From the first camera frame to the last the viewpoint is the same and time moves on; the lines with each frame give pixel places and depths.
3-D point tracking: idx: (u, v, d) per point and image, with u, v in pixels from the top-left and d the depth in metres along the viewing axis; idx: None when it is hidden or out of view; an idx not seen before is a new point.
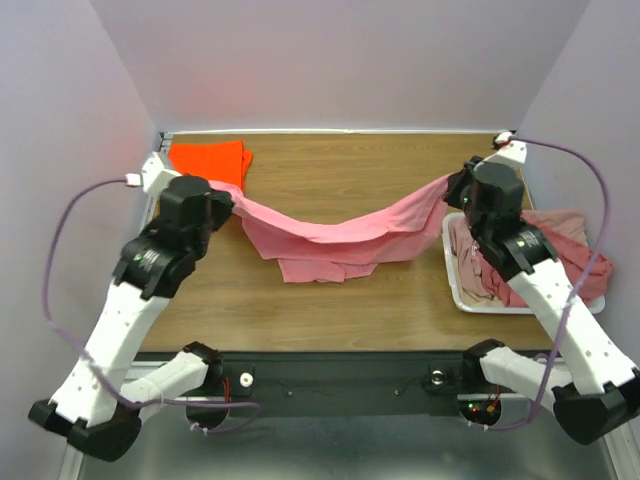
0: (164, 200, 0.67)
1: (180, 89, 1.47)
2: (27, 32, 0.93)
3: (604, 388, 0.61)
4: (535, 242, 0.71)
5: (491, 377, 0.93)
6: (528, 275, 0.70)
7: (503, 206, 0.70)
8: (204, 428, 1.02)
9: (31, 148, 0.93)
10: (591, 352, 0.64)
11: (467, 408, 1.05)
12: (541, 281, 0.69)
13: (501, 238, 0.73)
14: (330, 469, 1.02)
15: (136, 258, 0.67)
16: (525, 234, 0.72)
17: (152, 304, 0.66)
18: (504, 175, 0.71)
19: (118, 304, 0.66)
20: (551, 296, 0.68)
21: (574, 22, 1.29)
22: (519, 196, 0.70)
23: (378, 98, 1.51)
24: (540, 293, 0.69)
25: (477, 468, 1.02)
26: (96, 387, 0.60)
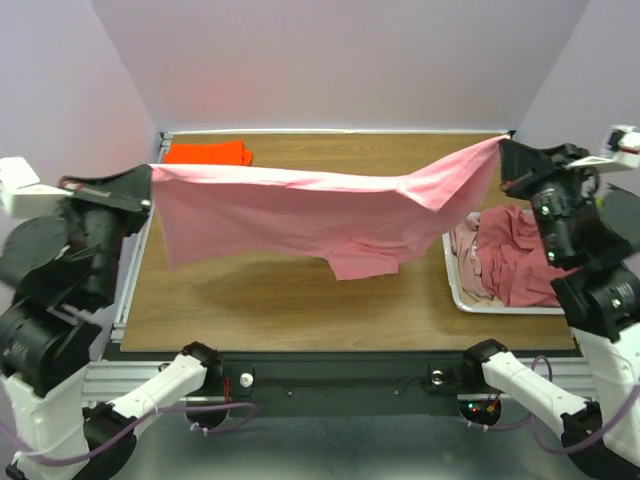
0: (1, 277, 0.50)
1: (180, 89, 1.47)
2: (28, 31, 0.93)
3: None
4: (630, 299, 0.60)
5: (491, 379, 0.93)
6: (612, 343, 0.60)
7: (617, 257, 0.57)
8: (204, 427, 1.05)
9: (31, 147, 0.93)
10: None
11: (467, 408, 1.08)
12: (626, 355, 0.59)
13: (594, 286, 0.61)
14: (330, 469, 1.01)
15: (6, 352, 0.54)
16: (620, 285, 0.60)
17: (50, 395, 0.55)
18: (631, 217, 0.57)
19: (19, 398, 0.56)
20: (626, 370, 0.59)
21: (573, 22, 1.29)
22: None
23: (378, 98, 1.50)
24: (616, 363, 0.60)
25: (479, 468, 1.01)
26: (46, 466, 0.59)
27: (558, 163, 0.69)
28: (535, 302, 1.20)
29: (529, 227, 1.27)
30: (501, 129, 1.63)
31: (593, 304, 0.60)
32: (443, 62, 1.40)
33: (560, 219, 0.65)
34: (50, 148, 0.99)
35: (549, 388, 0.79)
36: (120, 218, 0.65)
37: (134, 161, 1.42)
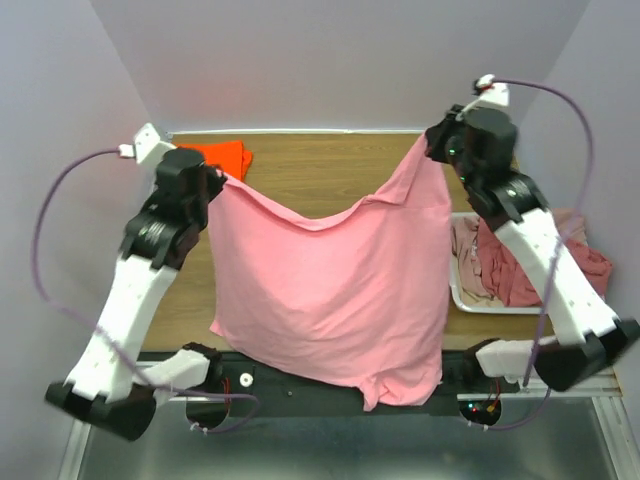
0: (159, 173, 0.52)
1: (180, 90, 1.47)
2: (29, 35, 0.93)
3: (585, 338, 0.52)
4: (526, 191, 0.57)
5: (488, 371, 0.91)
6: (517, 225, 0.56)
7: (495, 153, 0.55)
8: (204, 428, 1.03)
9: (33, 149, 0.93)
10: (574, 303, 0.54)
11: (467, 408, 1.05)
12: (530, 232, 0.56)
13: (492, 185, 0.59)
14: (331, 469, 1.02)
15: (141, 233, 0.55)
16: (515, 184, 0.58)
17: (162, 275, 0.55)
18: (496, 117, 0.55)
19: (129, 275, 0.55)
20: (538, 247, 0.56)
21: (572, 24, 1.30)
22: (514, 142, 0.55)
23: (378, 100, 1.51)
24: (527, 244, 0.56)
25: (477, 468, 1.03)
26: (114, 361, 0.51)
27: (451, 112, 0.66)
28: (535, 302, 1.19)
29: None
30: None
31: (496, 201, 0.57)
32: (443, 63, 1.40)
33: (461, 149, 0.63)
34: (49, 148, 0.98)
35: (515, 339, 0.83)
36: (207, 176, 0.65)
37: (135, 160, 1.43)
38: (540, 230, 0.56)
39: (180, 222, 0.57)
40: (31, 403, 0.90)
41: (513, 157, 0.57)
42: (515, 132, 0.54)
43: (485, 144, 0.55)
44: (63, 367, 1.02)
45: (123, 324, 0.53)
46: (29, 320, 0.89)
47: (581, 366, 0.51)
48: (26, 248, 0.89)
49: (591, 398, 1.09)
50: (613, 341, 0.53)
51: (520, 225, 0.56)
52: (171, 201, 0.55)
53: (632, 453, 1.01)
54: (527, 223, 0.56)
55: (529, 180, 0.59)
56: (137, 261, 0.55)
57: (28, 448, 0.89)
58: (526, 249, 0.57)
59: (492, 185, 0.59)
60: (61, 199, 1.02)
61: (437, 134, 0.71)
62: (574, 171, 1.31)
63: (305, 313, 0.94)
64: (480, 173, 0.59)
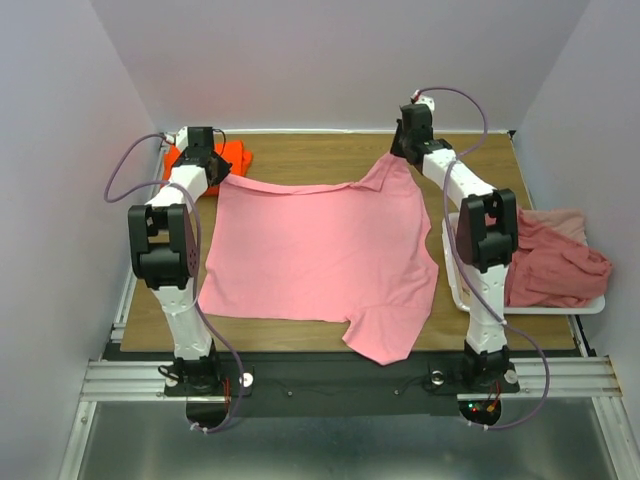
0: (192, 132, 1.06)
1: (180, 91, 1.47)
2: (28, 35, 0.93)
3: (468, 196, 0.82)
4: (437, 143, 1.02)
5: (479, 347, 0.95)
6: (429, 155, 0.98)
7: (415, 123, 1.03)
8: (204, 427, 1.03)
9: (33, 149, 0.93)
10: (463, 183, 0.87)
11: (467, 408, 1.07)
12: (438, 155, 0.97)
13: (417, 143, 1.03)
14: (331, 469, 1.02)
15: (183, 160, 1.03)
16: (433, 141, 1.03)
17: (199, 176, 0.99)
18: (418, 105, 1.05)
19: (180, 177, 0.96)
20: (441, 163, 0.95)
21: (572, 25, 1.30)
22: (427, 117, 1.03)
23: (379, 100, 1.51)
24: (435, 162, 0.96)
25: (477, 468, 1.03)
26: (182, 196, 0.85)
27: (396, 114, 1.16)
28: (535, 302, 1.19)
29: (529, 227, 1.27)
30: (501, 128, 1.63)
31: (418, 149, 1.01)
32: (444, 63, 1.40)
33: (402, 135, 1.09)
34: (49, 149, 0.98)
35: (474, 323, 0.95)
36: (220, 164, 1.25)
37: (134, 160, 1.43)
38: (443, 156, 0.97)
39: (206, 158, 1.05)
40: (31, 403, 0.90)
41: (430, 128, 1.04)
42: (426, 111, 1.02)
43: (410, 118, 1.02)
44: (64, 367, 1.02)
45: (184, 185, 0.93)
46: (30, 321, 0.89)
47: (467, 213, 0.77)
48: (26, 249, 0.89)
49: (591, 398, 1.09)
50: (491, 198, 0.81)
51: (429, 154, 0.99)
52: (200, 147, 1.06)
53: (633, 454, 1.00)
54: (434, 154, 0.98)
55: (441, 140, 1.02)
56: (187, 167, 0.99)
57: (29, 450, 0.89)
58: (435, 169, 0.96)
59: (417, 142, 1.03)
60: (61, 200, 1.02)
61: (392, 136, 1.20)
62: (573, 171, 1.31)
63: (289, 268, 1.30)
64: (409, 136, 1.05)
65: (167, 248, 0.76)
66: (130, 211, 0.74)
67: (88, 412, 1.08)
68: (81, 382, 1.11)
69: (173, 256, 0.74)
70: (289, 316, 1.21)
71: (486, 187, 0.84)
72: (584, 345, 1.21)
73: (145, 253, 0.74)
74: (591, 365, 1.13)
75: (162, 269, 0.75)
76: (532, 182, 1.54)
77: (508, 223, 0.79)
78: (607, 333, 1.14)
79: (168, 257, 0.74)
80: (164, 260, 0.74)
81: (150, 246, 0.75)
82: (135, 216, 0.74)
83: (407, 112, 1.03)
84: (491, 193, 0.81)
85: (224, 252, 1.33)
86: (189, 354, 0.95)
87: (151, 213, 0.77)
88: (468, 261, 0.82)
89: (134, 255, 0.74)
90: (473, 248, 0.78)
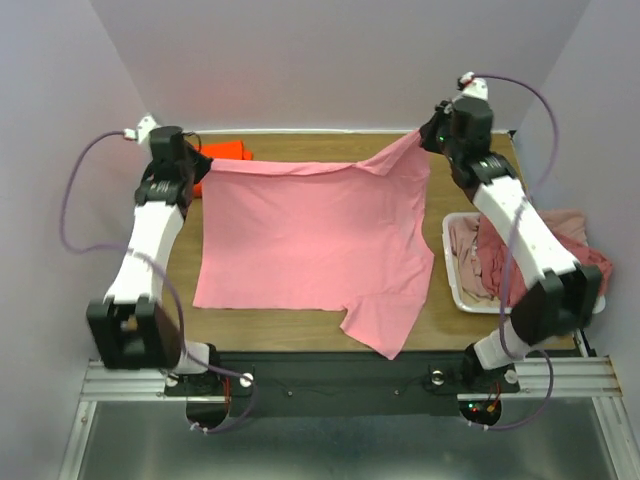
0: (154, 143, 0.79)
1: (181, 91, 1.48)
2: (28, 33, 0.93)
3: (544, 274, 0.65)
4: (498, 166, 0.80)
5: (487, 363, 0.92)
6: (487, 187, 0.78)
7: (472, 131, 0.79)
8: (204, 427, 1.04)
9: (32, 148, 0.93)
10: (535, 246, 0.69)
11: (467, 408, 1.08)
12: (498, 192, 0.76)
13: (469, 162, 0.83)
14: (331, 469, 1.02)
15: (152, 187, 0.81)
16: (491, 161, 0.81)
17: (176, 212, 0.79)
18: (479, 104, 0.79)
19: (149, 213, 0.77)
20: (505, 203, 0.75)
21: (572, 24, 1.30)
22: (487, 125, 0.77)
23: (378, 101, 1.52)
24: (496, 201, 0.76)
25: (477, 469, 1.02)
26: (149, 269, 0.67)
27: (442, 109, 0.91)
28: None
29: None
30: (500, 129, 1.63)
31: (472, 173, 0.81)
32: (443, 63, 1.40)
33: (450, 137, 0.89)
34: (49, 150, 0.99)
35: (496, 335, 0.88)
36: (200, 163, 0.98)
37: (134, 160, 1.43)
38: (507, 193, 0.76)
39: (179, 181, 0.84)
40: (31, 403, 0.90)
41: (490, 139, 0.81)
42: (489, 115, 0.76)
43: (468, 124, 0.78)
44: (63, 367, 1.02)
45: (152, 246, 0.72)
46: (29, 320, 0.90)
47: (544, 302, 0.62)
48: (26, 249, 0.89)
49: (592, 398, 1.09)
50: (572, 278, 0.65)
51: (489, 185, 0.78)
52: (167, 165, 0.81)
53: (632, 453, 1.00)
54: (494, 187, 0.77)
55: (503, 160, 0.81)
56: (157, 201, 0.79)
57: (28, 451, 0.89)
58: (496, 203, 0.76)
59: (472, 161, 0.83)
60: (61, 200, 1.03)
61: (429, 128, 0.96)
62: (573, 171, 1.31)
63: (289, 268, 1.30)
64: (462, 150, 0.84)
65: (139, 342, 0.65)
66: (88, 312, 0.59)
67: (87, 412, 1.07)
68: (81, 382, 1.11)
69: (155, 356, 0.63)
70: (289, 316, 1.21)
71: (567, 257, 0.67)
72: (584, 345, 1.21)
73: (119, 352, 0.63)
74: (592, 365, 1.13)
75: (143, 364, 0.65)
76: (532, 182, 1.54)
77: (586, 306, 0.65)
78: (607, 333, 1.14)
79: (146, 356, 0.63)
80: (144, 357, 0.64)
81: (120, 348, 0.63)
82: (96, 319, 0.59)
83: (462, 115, 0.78)
84: (572, 266, 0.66)
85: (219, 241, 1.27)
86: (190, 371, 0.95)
87: (116, 304, 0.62)
88: (523, 334, 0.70)
89: (104, 355, 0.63)
90: (535, 330, 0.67)
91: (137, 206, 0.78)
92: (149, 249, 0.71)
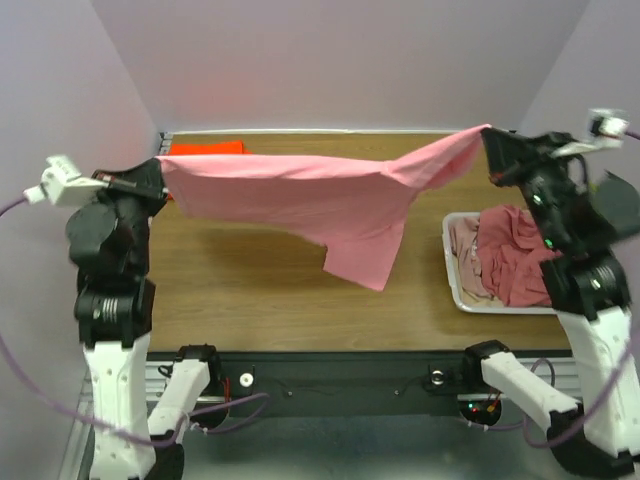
0: (75, 261, 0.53)
1: (181, 91, 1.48)
2: (28, 32, 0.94)
3: (618, 455, 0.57)
4: (611, 278, 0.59)
5: (488, 379, 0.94)
6: (590, 323, 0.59)
7: (597, 244, 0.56)
8: (205, 428, 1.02)
9: (32, 147, 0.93)
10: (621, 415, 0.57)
11: (467, 409, 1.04)
12: (602, 335, 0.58)
13: (575, 267, 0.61)
14: (330, 469, 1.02)
15: (95, 314, 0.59)
16: (601, 268, 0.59)
17: (137, 346, 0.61)
18: (623, 193, 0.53)
19: (102, 354, 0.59)
20: (604, 351, 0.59)
21: (572, 24, 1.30)
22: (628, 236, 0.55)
23: (379, 100, 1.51)
24: (593, 343, 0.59)
25: (477, 469, 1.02)
26: (128, 447, 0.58)
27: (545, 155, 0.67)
28: (536, 302, 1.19)
29: (529, 227, 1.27)
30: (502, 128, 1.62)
31: (574, 284, 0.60)
32: (444, 63, 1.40)
33: (554, 205, 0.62)
34: (49, 149, 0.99)
35: (538, 382, 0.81)
36: (143, 205, 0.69)
37: (134, 160, 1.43)
38: (611, 334, 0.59)
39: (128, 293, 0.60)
40: (31, 402, 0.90)
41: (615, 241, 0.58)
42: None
43: (597, 232, 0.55)
44: (64, 366, 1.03)
45: (120, 412, 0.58)
46: (30, 319, 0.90)
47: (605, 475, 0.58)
48: (26, 248, 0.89)
49: None
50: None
51: (594, 323, 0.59)
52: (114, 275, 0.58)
53: None
54: (601, 323, 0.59)
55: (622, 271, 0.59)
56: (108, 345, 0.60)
57: (28, 450, 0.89)
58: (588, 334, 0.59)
59: (578, 264, 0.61)
60: (62, 199, 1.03)
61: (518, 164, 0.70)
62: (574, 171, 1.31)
63: (289, 269, 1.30)
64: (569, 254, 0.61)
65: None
66: None
67: (88, 411, 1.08)
68: (81, 381, 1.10)
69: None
70: (289, 315, 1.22)
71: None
72: None
73: None
74: None
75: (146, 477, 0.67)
76: None
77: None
78: None
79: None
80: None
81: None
82: None
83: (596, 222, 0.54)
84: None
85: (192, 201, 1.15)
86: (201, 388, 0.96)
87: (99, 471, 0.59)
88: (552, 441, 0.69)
89: None
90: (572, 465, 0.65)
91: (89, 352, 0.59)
92: (118, 417, 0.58)
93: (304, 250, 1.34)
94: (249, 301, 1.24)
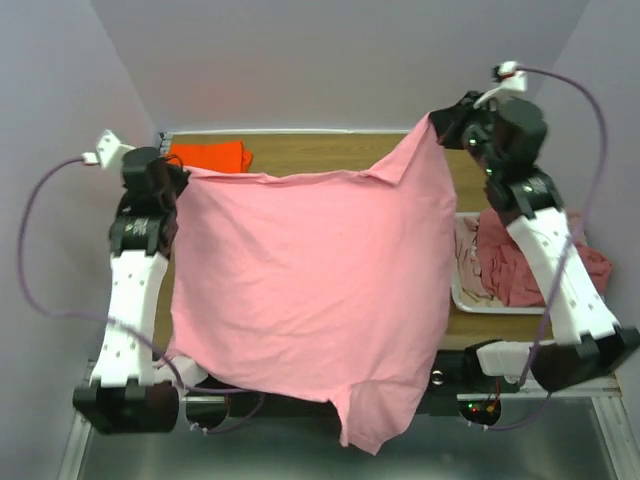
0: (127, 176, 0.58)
1: (180, 91, 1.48)
2: (28, 36, 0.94)
3: (580, 339, 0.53)
4: (542, 188, 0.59)
5: (487, 370, 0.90)
6: (529, 219, 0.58)
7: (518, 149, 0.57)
8: (204, 428, 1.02)
9: (32, 149, 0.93)
10: (575, 302, 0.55)
11: (467, 408, 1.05)
12: (540, 228, 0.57)
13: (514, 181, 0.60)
14: (331, 469, 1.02)
15: (126, 231, 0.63)
16: (532, 181, 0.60)
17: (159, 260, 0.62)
18: (530, 110, 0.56)
19: (125, 267, 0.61)
20: (546, 243, 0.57)
21: (573, 24, 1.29)
22: (540, 141, 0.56)
23: (378, 101, 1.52)
24: (537, 241, 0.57)
25: (477, 469, 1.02)
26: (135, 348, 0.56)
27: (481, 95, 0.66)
28: (536, 303, 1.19)
29: None
30: None
31: (510, 194, 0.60)
32: (444, 64, 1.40)
33: (486, 141, 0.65)
34: (48, 151, 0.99)
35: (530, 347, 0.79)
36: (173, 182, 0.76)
37: None
38: (549, 226, 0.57)
39: (157, 220, 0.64)
40: (30, 402, 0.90)
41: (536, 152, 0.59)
42: (544, 129, 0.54)
43: (514, 139, 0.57)
44: (63, 367, 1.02)
45: (134, 314, 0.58)
46: (30, 320, 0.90)
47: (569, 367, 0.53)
48: (25, 249, 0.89)
49: (591, 398, 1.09)
50: (615, 347, 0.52)
51: (531, 221, 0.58)
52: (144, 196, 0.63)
53: (632, 454, 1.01)
54: (540, 221, 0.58)
55: (547, 180, 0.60)
56: (134, 255, 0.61)
57: (28, 451, 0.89)
58: (532, 241, 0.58)
59: (512, 178, 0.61)
60: (61, 201, 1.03)
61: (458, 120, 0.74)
62: (573, 172, 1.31)
63: None
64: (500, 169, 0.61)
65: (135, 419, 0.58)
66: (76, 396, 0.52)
67: (88, 413, 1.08)
68: (81, 382, 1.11)
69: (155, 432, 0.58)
70: None
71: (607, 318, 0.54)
72: None
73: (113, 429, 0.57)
74: None
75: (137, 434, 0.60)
76: None
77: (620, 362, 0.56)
78: None
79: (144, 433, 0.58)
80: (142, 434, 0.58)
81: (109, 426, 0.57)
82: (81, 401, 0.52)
83: (508, 125, 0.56)
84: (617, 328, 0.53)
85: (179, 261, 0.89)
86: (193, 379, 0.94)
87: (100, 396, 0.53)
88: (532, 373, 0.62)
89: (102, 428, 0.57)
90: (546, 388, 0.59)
91: (112, 260, 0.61)
92: (132, 317, 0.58)
93: None
94: None
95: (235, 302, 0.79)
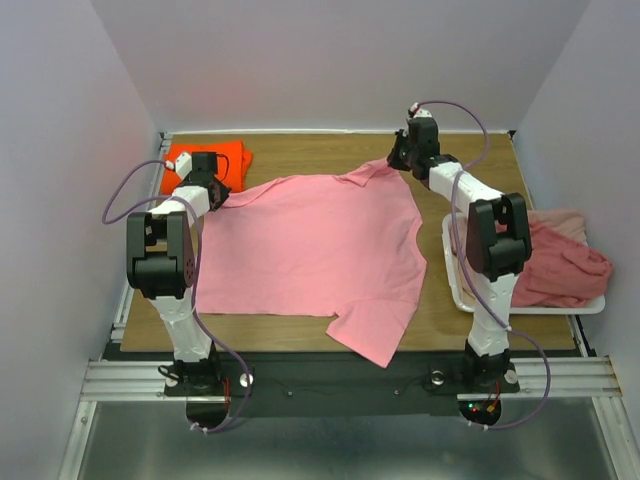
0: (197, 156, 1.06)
1: (181, 92, 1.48)
2: (27, 35, 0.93)
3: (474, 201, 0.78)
4: (443, 157, 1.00)
5: (481, 349, 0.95)
6: (435, 168, 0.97)
7: (422, 136, 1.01)
8: (204, 427, 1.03)
9: (32, 149, 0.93)
10: (470, 190, 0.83)
11: (467, 408, 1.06)
12: (443, 168, 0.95)
13: (423, 159, 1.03)
14: (330, 468, 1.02)
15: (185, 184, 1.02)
16: (438, 156, 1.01)
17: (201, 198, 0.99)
18: (424, 118, 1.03)
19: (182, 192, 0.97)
20: (448, 175, 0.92)
21: (573, 24, 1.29)
22: (433, 130, 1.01)
23: (379, 101, 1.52)
24: (443, 175, 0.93)
25: (477, 469, 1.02)
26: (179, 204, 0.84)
27: (399, 133, 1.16)
28: (535, 302, 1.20)
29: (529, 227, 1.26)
30: (501, 128, 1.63)
31: (424, 165, 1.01)
32: (445, 64, 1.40)
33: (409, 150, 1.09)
34: (49, 151, 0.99)
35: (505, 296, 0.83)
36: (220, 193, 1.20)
37: (134, 161, 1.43)
38: (449, 169, 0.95)
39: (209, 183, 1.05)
40: (30, 402, 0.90)
41: (437, 141, 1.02)
42: (433, 125, 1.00)
43: (417, 132, 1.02)
44: (63, 366, 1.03)
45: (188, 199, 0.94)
46: (30, 319, 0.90)
47: (475, 217, 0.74)
48: (26, 249, 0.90)
49: (591, 398, 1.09)
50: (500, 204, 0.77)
51: (436, 168, 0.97)
52: (204, 173, 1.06)
53: (633, 454, 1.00)
54: (441, 167, 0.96)
55: (448, 155, 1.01)
56: (188, 189, 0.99)
57: (30, 451, 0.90)
58: (442, 180, 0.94)
59: (422, 159, 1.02)
60: (61, 200, 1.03)
61: (394, 150, 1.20)
62: (572, 171, 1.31)
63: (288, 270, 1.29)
64: (417, 151, 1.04)
65: (163, 256, 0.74)
66: (129, 216, 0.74)
67: (88, 412, 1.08)
68: (81, 381, 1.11)
69: (171, 264, 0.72)
70: (288, 315, 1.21)
71: (494, 193, 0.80)
72: (584, 345, 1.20)
73: (142, 259, 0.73)
74: (591, 365, 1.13)
75: (158, 280, 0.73)
76: (532, 182, 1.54)
77: (519, 229, 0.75)
78: (607, 333, 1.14)
79: (164, 266, 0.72)
80: (162, 270, 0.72)
81: (145, 253, 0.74)
82: (135, 221, 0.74)
83: (414, 125, 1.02)
84: (500, 198, 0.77)
85: (207, 229, 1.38)
86: (189, 358, 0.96)
87: (151, 222, 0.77)
88: (480, 270, 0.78)
89: (129, 262, 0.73)
90: (485, 254, 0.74)
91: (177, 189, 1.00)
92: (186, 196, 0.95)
93: (304, 251, 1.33)
94: (247, 301, 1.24)
95: (261, 259, 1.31)
